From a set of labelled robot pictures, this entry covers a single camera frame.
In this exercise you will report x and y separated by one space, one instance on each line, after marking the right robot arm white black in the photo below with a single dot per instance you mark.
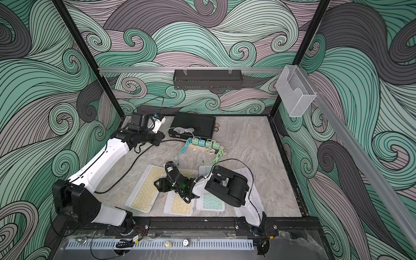
229 186

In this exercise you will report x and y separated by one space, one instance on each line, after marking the aluminium wall rail right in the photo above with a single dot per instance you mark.
401 214

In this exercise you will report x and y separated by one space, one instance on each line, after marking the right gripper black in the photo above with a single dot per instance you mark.
164 183

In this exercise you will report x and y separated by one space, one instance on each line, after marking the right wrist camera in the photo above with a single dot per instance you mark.
171 170

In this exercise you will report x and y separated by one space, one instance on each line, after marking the clear acrylic wall holder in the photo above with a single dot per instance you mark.
295 88

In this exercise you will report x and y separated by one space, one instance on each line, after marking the black flat box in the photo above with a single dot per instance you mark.
187 125

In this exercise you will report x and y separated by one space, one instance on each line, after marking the wooden power strip green plugs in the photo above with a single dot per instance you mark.
208 146

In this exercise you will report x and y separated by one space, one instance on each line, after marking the green keyboard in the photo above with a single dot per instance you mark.
209 202

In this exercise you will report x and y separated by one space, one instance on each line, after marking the yellow keyboard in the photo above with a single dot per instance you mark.
144 194
174 205

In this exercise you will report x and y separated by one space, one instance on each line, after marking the black wall tray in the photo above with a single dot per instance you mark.
212 79

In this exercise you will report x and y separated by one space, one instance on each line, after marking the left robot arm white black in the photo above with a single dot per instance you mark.
74 198

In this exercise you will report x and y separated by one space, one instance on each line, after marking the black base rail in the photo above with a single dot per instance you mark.
155 226

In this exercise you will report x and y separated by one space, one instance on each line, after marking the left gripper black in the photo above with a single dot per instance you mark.
158 137

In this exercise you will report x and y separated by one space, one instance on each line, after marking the white slotted cable duct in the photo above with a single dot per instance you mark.
165 244

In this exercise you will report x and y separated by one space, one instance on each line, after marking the white keyboard far right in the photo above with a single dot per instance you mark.
254 196

